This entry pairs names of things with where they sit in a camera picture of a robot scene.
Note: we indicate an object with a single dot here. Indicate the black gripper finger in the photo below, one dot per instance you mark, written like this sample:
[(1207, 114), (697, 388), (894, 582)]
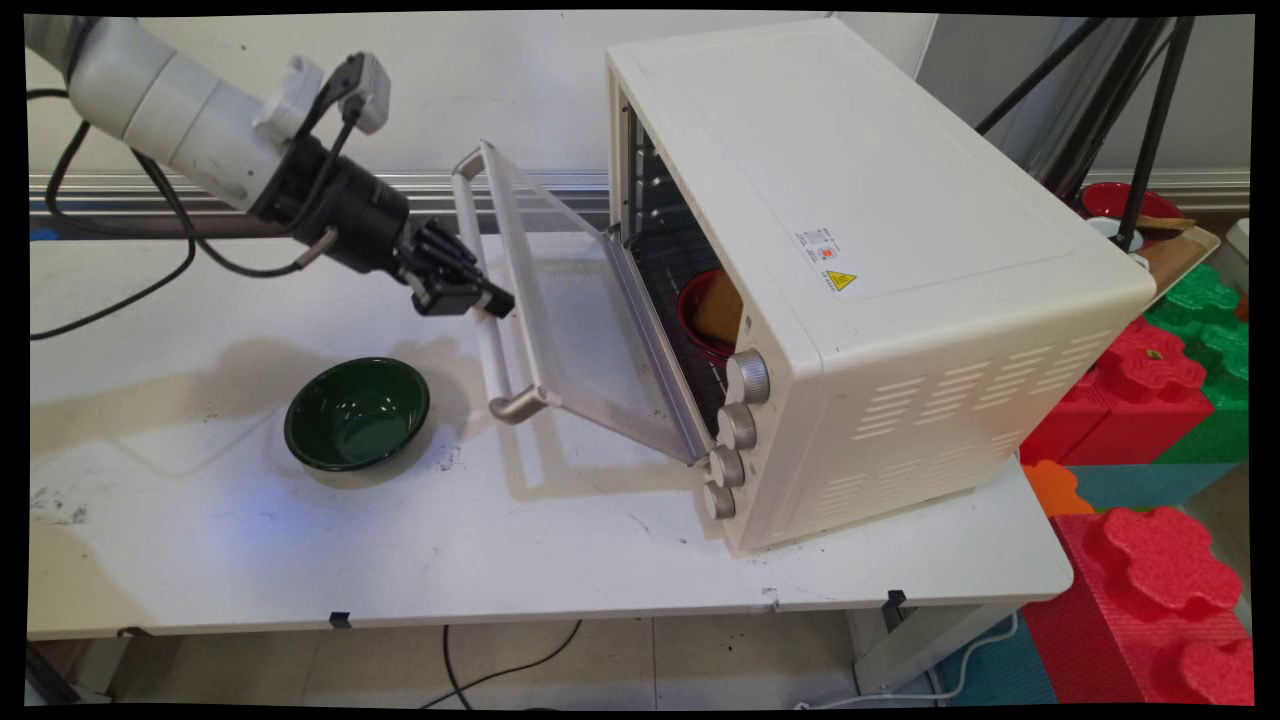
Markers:
[(445, 245), (450, 297)]

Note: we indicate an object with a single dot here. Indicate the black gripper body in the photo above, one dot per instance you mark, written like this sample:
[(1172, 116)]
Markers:
[(345, 210)]

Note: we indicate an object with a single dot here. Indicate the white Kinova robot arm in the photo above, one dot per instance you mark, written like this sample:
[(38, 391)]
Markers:
[(170, 105)]

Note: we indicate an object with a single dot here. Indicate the dark green bowl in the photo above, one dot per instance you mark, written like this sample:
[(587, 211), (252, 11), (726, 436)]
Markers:
[(355, 415)]

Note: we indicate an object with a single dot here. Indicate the red bowl inside oven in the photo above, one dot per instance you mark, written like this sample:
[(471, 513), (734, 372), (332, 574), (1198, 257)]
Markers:
[(688, 320)]

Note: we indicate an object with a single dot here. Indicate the yellow bread piece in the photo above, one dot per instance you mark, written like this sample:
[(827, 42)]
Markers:
[(722, 310)]

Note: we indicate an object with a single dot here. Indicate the silver oven knob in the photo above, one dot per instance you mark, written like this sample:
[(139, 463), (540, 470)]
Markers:
[(748, 377), (718, 502), (737, 427), (727, 467)]

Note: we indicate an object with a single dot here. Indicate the cream toaster oven body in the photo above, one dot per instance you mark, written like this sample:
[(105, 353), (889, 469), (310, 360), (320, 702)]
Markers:
[(900, 200)]

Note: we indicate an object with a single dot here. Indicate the white table leg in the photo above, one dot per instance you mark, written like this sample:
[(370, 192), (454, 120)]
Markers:
[(920, 645)]

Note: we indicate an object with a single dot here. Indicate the orange foam piece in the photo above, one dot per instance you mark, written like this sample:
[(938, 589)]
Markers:
[(1055, 488)]

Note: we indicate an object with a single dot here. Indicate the small white cup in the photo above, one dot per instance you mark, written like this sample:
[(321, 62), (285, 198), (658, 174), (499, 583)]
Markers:
[(1108, 230)]

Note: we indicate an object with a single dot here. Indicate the red bowl with white rim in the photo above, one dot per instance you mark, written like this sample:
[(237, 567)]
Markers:
[(1105, 200)]

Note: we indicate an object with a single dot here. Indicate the blue foam mat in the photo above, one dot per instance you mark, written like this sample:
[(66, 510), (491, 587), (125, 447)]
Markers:
[(1000, 670)]

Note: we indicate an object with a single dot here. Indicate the small red foam block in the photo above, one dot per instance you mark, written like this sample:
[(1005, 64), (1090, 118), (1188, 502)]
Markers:
[(1130, 400)]

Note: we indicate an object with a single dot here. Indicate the teal foam block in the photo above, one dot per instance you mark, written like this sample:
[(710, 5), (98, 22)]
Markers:
[(1140, 485)]

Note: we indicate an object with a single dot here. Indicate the black tripod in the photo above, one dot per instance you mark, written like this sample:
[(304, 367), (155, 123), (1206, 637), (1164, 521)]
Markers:
[(1156, 130)]

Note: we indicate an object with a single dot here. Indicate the brown wooden board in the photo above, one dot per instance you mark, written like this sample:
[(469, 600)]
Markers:
[(1175, 260)]

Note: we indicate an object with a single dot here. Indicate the large red foam block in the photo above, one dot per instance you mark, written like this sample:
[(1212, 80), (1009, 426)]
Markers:
[(1130, 620)]

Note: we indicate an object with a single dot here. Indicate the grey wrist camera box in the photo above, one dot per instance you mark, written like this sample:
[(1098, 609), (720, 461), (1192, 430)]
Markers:
[(372, 92)]

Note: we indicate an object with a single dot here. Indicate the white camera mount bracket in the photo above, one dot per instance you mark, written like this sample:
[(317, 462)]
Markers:
[(290, 95)]

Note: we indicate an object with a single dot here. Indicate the aluminium wall rail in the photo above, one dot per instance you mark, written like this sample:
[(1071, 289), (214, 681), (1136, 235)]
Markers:
[(560, 183)]

